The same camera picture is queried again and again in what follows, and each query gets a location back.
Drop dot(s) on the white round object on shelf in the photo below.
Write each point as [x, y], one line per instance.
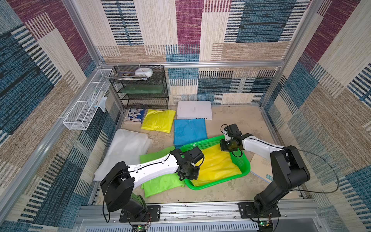
[144, 72]

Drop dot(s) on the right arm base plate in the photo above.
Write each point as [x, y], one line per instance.
[252, 210]

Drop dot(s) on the white folded raincoat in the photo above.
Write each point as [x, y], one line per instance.
[126, 146]

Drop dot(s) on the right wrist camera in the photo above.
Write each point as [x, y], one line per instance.
[231, 132]

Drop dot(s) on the small yellow folded raincoat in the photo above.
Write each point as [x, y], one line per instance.
[156, 120]

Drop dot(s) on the green plastic basket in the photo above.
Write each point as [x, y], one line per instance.
[241, 161]

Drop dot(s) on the blue folded raincoat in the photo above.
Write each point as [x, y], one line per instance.
[188, 131]

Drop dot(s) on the lime green raincoat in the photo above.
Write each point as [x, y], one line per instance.
[162, 183]

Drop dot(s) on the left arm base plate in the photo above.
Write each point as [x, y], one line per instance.
[150, 214]

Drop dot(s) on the large yellow raincoat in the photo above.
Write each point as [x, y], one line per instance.
[217, 165]

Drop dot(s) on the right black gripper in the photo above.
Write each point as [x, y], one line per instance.
[230, 146]

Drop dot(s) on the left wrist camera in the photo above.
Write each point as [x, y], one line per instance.
[194, 156]

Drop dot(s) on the white wire wall basket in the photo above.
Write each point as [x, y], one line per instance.
[89, 101]

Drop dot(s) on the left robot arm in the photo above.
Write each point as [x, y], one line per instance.
[118, 185]

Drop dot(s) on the aluminium front rail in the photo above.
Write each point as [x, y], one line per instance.
[295, 215]

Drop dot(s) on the black wire shelf rack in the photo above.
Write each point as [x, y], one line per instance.
[152, 92]

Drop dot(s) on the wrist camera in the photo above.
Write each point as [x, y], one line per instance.
[231, 132]
[194, 156]

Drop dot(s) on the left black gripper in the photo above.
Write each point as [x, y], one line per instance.
[194, 177]

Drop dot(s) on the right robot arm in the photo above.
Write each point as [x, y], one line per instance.
[288, 169]

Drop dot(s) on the white flat box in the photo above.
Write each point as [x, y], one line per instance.
[194, 110]

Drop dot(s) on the magazines on shelf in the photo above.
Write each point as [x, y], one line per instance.
[126, 76]

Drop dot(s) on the cardboard box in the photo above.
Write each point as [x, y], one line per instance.
[261, 168]

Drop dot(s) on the blue printed packet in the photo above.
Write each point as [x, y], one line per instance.
[135, 115]

